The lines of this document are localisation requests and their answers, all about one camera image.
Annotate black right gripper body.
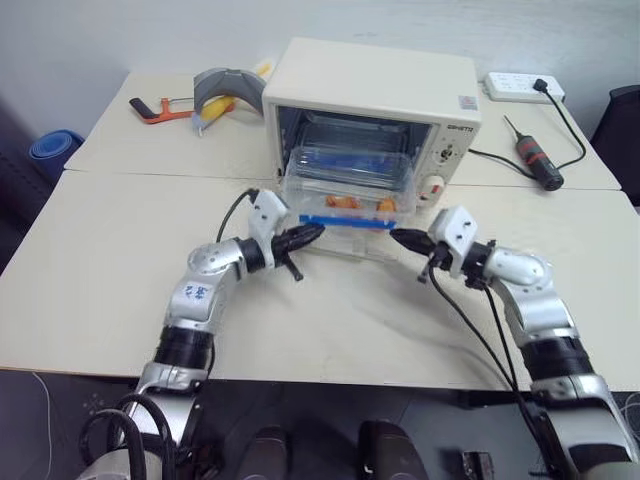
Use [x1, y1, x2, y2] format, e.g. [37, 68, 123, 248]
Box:
[417, 240, 452, 285]

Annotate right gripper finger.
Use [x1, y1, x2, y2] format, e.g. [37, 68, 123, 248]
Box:
[395, 236, 437, 255]
[389, 227, 435, 244]

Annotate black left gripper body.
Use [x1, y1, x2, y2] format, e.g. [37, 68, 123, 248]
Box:
[270, 230, 305, 283]

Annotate clear food container blue clips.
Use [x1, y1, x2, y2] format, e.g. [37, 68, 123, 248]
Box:
[280, 145, 419, 232]

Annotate clear glass oven door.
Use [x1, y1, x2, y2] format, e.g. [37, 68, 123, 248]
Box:
[298, 222, 402, 264]

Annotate cream toaster oven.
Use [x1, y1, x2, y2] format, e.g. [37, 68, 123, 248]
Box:
[261, 37, 483, 212]

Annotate black red screwdriver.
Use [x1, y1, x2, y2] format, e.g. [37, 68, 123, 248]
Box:
[501, 115, 566, 193]

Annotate yellow banana toy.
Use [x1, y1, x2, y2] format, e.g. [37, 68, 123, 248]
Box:
[199, 96, 237, 122]

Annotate grey curved plastic holder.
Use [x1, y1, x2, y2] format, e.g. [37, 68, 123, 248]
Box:
[192, 65, 267, 119]

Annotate white power strip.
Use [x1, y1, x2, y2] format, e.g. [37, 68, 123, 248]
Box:
[481, 71, 568, 105]

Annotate orange black hacksaw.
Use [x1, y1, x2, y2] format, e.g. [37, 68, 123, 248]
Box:
[129, 95, 195, 127]

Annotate dark rounded shape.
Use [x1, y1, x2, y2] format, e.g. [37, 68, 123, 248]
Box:
[248, 424, 290, 480]
[358, 419, 427, 480]

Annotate small dark box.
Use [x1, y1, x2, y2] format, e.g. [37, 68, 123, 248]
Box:
[461, 449, 495, 480]

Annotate black chair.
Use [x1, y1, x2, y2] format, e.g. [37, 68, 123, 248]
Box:
[588, 84, 640, 207]

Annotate blue rolled foam mat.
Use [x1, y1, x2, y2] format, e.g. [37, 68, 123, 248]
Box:
[27, 129, 86, 174]

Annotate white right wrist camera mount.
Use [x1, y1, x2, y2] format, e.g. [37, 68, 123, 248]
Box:
[426, 204, 479, 279]

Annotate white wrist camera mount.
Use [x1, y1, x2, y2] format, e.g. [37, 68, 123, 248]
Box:
[248, 189, 291, 269]
[426, 204, 479, 279]

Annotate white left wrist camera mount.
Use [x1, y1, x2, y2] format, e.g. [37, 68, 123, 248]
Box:
[248, 189, 291, 269]

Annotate oven knob with red switch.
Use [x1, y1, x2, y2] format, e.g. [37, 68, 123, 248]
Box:
[422, 174, 447, 202]

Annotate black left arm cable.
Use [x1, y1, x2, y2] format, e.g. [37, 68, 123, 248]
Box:
[216, 187, 260, 243]

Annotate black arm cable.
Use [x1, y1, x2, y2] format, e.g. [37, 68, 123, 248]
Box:
[216, 187, 260, 243]
[427, 252, 564, 477]

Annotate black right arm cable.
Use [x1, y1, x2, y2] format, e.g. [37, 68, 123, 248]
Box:
[427, 252, 564, 477]

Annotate black power plug and cord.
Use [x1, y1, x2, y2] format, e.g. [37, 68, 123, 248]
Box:
[467, 77, 587, 179]

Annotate black cable loops bundle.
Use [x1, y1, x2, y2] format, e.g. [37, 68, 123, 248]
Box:
[79, 391, 177, 480]

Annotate thin white floor cable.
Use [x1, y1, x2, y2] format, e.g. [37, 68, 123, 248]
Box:
[30, 370, 55, 480]

